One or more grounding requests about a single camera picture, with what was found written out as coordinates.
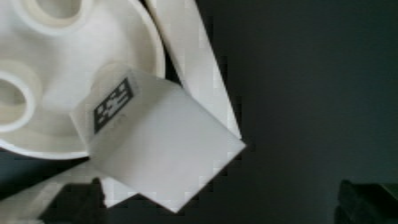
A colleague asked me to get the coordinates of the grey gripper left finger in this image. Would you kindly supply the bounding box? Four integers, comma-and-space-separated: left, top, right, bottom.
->
40, 178, 107, 224

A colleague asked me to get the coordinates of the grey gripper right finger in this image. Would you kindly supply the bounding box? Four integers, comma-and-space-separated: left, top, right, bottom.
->
335, 180, 398, 224

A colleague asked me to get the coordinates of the white stool leg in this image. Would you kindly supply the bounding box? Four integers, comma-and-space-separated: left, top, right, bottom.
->
72, 63, 246, 212

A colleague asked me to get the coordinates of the white U-shaped fence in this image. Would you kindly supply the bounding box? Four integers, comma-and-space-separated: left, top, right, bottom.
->
0, 0, 242, 224

